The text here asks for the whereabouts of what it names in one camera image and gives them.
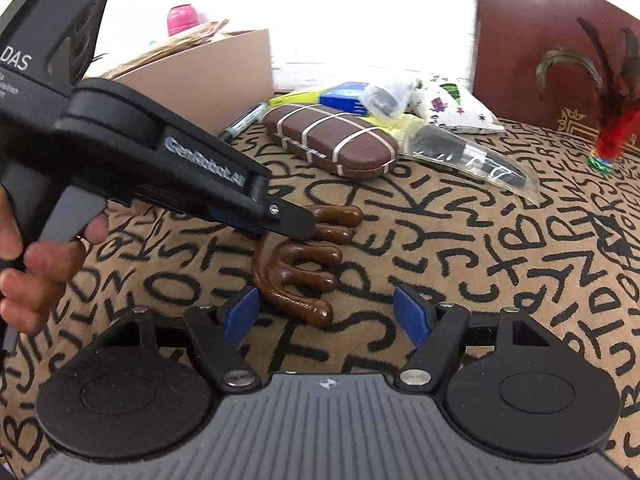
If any brown wooden comb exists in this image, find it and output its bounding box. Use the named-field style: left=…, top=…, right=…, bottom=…
left=252, top=205, right=363, bottom=328

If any brown striped glasses case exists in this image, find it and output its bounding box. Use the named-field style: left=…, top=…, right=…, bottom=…
left=262, top=103, right=399, bottom=180

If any blue medicine box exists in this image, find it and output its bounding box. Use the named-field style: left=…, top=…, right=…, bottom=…
left=319, top=81, right=369, bottom=116

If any clear plastic container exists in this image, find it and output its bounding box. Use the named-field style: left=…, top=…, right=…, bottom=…
left=359, top=82, right=414, bottom=122

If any person's left hand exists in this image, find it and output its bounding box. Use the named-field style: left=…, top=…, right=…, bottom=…
left=1, top=192, right=108, bottom=335

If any black marker pen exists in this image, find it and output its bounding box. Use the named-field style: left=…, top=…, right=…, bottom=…
left=219, top=102, right=268, bottom=142

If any yellow-green medicine box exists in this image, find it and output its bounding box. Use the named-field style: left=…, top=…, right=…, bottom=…
left=269, top=86, right=328, bottom=108

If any brown cardboard box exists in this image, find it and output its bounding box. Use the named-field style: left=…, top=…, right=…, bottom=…
left=117, top=29, right=274, bottom=136

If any flat yellow medicine box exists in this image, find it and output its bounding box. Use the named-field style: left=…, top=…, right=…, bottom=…
left=363, top=114, right=425, bottom=152

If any letter pattern table mat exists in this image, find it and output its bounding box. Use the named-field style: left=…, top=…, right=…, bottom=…
left=1, top=122, right=639, bottom=477

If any pink thermos bottle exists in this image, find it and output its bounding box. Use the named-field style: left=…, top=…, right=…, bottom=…
left=166, top=3, right=207, bottom=37

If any black item in plastic bag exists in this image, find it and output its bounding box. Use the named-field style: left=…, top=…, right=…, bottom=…
left=401, top=125, right=541, bottom=206

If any tan snack packet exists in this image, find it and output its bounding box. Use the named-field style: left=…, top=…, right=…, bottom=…
left=101, top=18, right=229, bottom=79

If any white patterned fabric pouch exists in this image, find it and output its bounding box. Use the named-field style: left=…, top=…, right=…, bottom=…
left=409, top=75, right=504, bottom=134

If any feather shuttlecock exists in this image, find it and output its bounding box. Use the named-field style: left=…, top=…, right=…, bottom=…
left=536, top=16, right=639, bottom=174

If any dark wooden chair back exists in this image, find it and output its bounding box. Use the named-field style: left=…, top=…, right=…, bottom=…
left=472, top=0, right=639, bottom=139

